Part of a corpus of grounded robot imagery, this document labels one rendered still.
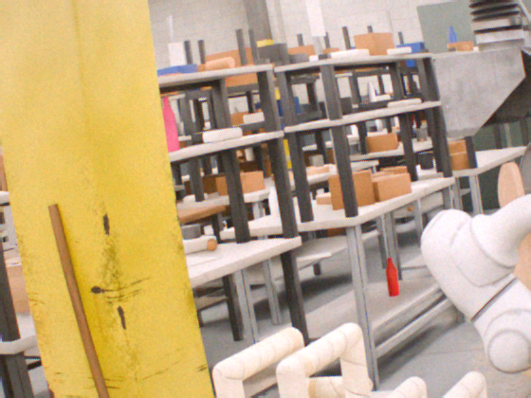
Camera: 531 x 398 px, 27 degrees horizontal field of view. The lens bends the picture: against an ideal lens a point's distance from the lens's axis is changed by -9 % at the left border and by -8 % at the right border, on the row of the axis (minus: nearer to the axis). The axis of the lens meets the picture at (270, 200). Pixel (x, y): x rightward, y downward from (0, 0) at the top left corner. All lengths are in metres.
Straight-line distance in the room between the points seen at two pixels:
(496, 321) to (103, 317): 0.95
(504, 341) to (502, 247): 0.15
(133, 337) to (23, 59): 0.63
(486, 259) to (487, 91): 0.36
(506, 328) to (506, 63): 0.49
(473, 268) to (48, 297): 1.06
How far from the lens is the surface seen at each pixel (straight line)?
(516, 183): 2.09
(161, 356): 2.42
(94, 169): 2.29
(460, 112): 1.96
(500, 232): 1.70
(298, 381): 1.27
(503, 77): 1.93
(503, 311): 1.71
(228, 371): 1.30
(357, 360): 1.42
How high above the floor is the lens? 1.49
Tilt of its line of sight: 5 degrees down
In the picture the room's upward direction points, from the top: 9 degrees counter-clockwise
